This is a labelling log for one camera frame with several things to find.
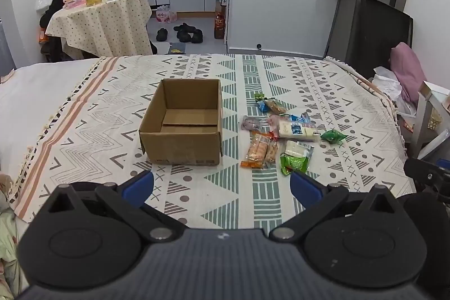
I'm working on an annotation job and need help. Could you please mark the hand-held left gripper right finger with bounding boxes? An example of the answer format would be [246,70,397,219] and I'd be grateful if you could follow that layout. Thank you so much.
[269,171,405,243]

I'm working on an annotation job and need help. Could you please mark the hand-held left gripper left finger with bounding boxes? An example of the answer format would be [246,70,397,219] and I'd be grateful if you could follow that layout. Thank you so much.
[42,171,183,244]

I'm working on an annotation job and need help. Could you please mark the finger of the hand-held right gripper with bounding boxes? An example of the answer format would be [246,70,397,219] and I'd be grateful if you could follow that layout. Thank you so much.
[404,157,450,193]

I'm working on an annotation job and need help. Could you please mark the light green snack packet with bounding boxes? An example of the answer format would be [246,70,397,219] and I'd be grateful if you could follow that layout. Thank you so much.
[280,152,311,176]

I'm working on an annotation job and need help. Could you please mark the orange rice cracker packet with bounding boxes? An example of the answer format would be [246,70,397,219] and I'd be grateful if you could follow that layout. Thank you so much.
[264,136,280,165]
[241,131,267,170]

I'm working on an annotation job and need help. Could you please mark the white cracker packet blue label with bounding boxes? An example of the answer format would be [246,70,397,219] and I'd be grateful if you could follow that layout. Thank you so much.
[278,121,321,142]

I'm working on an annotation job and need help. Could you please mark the dark green snack packet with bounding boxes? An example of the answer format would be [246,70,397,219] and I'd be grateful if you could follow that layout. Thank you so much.
[321,129,347,145]

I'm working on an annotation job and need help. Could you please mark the brown cardboard box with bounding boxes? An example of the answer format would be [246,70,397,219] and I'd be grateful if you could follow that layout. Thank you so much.
[139,78,224,166]

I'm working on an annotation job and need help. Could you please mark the blue and white snack packet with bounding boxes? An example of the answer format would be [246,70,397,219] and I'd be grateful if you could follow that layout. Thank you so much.
[286,112,312,124]

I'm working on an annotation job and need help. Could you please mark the pink snack packet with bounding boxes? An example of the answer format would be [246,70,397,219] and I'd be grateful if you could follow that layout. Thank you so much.
[266,115,287,128]

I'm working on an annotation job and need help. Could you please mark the purple snack packet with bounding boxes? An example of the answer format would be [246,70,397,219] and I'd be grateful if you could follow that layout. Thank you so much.
[242,116,261,132]

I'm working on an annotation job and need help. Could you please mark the blue and orange snack packet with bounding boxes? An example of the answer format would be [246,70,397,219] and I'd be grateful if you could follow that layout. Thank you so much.
[258,99,287,115]

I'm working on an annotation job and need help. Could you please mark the white plastic bag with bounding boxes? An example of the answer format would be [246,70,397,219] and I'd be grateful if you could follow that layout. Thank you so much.
[373,66,417,114]

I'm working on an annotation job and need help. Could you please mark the pink pillow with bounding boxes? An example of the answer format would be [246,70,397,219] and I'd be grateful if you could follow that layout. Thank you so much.
[390,42,428,107]

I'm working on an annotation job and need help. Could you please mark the white bed sheet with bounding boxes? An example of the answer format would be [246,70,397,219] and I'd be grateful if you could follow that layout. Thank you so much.
[0,57,102,177]

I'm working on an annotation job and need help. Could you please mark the floral quilt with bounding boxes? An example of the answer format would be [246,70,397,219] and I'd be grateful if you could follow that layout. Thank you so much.
[0,173,29,300]

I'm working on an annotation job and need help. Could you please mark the black chair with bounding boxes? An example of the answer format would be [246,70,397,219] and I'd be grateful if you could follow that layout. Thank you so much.
[345,0,413,79]

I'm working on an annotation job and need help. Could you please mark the round table dotted tablecloth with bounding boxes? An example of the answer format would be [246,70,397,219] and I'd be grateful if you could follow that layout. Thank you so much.
[46,0,152,59]

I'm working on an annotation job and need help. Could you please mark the pack of water bottles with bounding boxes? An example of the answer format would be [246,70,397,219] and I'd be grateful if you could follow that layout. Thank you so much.
[156,5,177,24]

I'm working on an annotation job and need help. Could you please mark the brown drink bottle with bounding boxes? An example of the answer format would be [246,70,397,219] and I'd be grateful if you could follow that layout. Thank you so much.
[214,13,226,40]

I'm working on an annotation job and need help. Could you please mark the dark clothes on chair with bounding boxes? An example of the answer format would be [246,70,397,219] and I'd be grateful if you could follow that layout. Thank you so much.
[39,0,87,63]

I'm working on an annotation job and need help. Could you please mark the white stool frame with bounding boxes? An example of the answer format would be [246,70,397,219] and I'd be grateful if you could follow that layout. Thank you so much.
[409,80,450,160]

